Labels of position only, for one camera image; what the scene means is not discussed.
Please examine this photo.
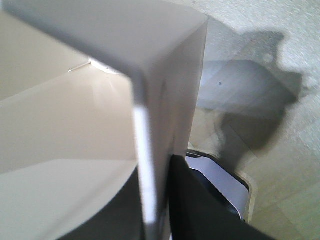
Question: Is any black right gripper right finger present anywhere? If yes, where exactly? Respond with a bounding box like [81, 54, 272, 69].
[168, 155, 271, 240]

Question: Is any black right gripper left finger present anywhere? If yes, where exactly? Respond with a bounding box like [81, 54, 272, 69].
[61, 169, 145, 240]

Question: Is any white trash bin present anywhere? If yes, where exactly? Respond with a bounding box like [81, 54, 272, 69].
[0, 0, 209, 240]

